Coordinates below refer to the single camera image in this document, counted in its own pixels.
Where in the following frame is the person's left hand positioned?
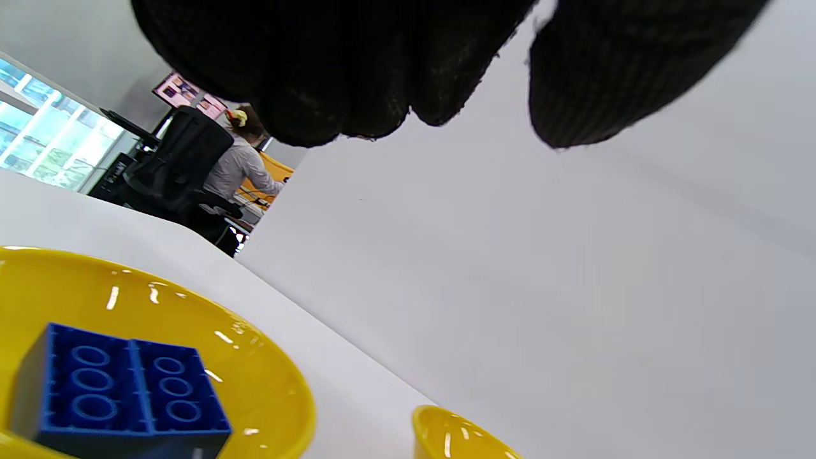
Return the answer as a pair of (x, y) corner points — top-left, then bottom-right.
(131, 0), (772, 149)

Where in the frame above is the blue long toy brick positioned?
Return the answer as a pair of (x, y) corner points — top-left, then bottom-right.
(11, 323), (154, 459)
(131, 340), (233, 450)

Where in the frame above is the yellow desk divider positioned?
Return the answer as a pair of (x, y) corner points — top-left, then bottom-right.
(239, 152), (295, 210)

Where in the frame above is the computer monitor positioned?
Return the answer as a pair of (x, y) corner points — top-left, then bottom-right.
(152, 71), (228, 120)

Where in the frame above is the black office chair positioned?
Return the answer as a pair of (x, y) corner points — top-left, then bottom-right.
(124, 106), (249, 256)

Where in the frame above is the bright window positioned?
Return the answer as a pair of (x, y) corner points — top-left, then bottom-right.
(0, 57), (126, 192)

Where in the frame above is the yellow plastic bowl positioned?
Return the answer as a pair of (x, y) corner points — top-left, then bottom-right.
(0, 247), (317, 459)
(412, 405), (523, 459)

